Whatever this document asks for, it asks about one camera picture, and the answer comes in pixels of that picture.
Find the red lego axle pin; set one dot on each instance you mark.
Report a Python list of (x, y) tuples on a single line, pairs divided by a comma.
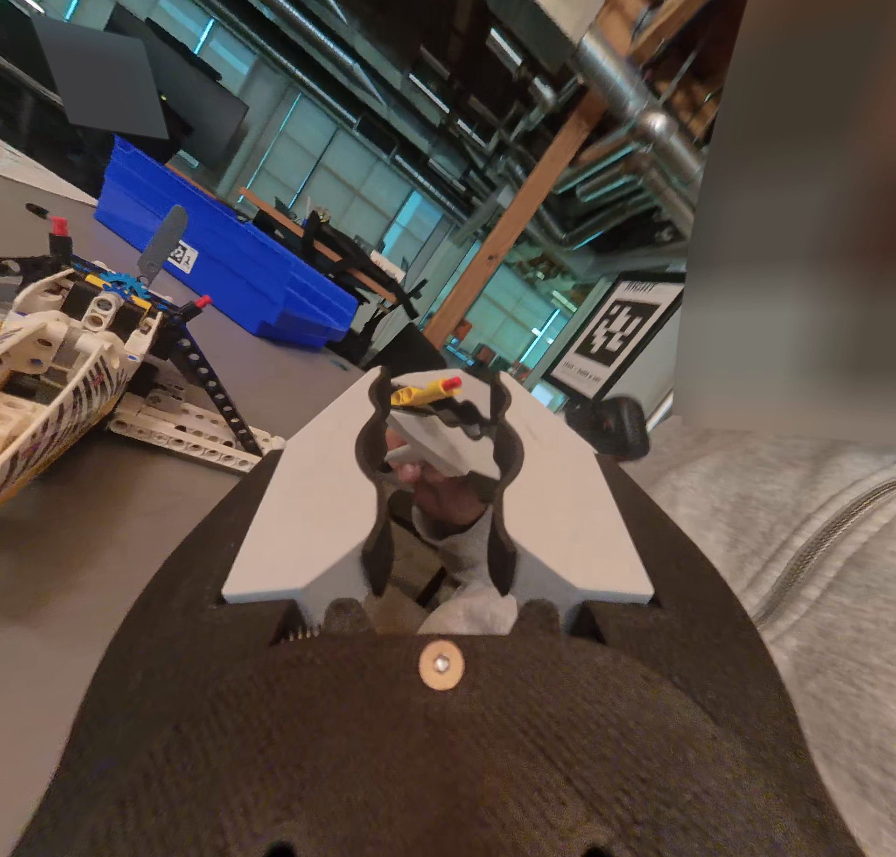
[(453, 382)]

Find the yellow lego wing tip piece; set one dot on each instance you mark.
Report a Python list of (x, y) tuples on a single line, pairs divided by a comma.
[(413, 393)]

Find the black screen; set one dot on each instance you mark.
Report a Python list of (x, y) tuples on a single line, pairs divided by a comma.
[(203, 115)]

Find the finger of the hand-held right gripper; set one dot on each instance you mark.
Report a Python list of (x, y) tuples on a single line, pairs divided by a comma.
[(479, 398), (455, 454)]

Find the blue box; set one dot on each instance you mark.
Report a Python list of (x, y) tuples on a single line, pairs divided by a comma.
[(245, 276)]

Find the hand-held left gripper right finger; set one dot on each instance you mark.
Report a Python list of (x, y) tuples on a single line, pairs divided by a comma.
[(581, 521)]

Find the wooden desk black frame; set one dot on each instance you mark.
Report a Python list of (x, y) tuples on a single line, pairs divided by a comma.
[(336, 248)]

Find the wooden post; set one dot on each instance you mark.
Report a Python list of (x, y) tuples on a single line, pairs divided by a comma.
[(518, 213)]

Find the black mesh office chair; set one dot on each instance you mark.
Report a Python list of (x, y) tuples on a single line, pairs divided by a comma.
[(609, 426)]

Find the grey sweatshirt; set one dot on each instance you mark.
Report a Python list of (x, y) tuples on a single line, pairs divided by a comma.
[(805, 556)]

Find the silver air duct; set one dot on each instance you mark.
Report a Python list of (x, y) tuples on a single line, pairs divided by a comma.
[(630, 94)]

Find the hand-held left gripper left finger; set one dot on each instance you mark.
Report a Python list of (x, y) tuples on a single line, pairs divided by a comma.
[(294, 521)]

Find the person's right hand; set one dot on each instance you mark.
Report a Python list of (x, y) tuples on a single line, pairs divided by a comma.
[(448, 500)]

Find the zebra striped lego plane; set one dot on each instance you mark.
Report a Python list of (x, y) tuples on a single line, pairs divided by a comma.
[(70, 353)]

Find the framed marker sign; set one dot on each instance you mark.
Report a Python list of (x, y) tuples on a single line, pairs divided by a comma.
[(623, 325)]

